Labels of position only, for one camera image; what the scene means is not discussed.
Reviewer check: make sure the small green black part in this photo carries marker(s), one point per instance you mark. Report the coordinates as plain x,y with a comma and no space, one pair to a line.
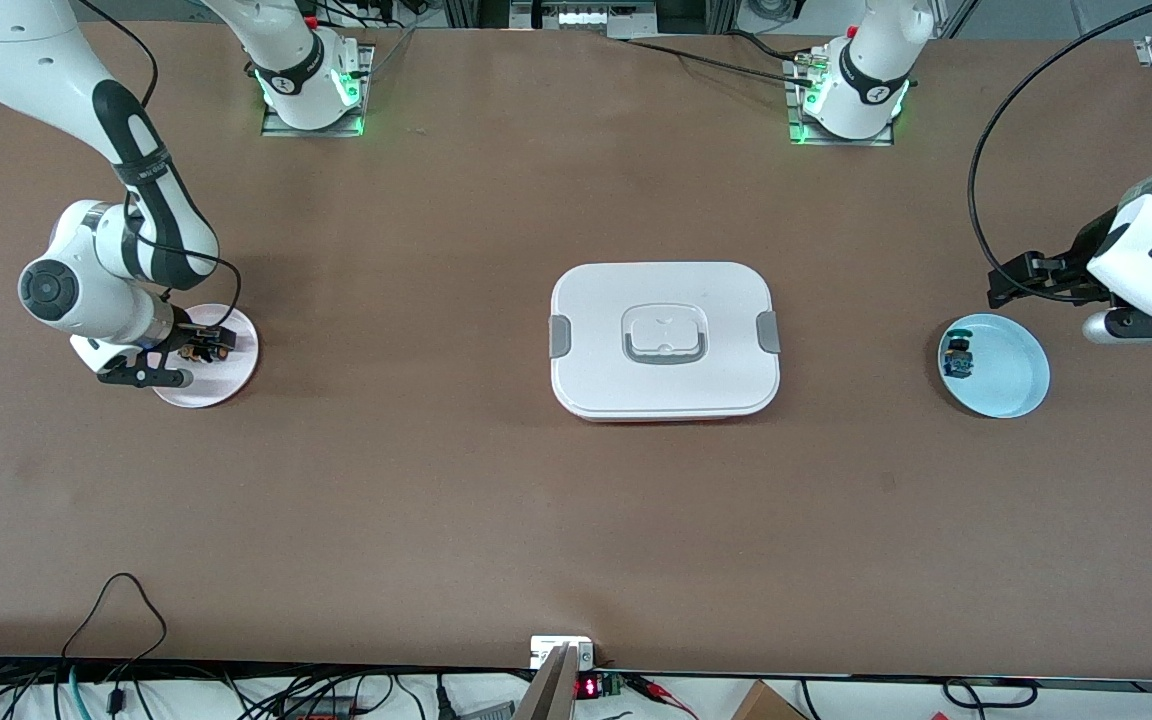
958,358

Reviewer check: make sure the aluminium profile camera post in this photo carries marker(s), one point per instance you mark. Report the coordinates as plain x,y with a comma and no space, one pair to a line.
548,695

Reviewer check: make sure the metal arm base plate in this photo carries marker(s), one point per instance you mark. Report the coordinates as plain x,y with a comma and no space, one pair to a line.
806,138
276,128

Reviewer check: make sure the red LED display board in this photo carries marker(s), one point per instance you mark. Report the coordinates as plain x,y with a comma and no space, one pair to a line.
591,687

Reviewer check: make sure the white power strip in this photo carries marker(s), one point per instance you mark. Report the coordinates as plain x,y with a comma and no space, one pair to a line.
596,17

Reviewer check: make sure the red test leads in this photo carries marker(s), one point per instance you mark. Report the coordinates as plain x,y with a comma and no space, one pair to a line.
661,692

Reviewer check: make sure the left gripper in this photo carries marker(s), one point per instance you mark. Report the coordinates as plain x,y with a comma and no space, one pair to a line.
1073,266

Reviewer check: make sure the white lunch box grey clips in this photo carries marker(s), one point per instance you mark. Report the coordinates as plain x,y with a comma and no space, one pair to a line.
666,300

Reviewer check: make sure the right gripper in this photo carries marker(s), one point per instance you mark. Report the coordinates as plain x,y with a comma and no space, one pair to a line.
183,341

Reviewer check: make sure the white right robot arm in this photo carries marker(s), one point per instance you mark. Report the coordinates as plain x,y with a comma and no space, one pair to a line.
36,60

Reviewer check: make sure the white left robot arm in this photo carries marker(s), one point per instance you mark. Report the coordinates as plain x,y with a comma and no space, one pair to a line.
871,70

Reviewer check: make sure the light blue round plate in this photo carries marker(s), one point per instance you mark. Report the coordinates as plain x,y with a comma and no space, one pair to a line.
1011,375

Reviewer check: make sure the white mounting plate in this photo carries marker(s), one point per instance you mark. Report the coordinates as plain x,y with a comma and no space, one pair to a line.
541,650

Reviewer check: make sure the brown cardboard box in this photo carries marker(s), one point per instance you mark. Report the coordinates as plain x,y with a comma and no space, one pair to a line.
764,705

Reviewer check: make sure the pink round plate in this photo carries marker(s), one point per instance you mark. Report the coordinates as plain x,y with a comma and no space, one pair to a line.
221,385

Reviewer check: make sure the orange push-button switch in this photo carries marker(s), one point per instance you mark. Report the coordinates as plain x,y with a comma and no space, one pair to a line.
223,350

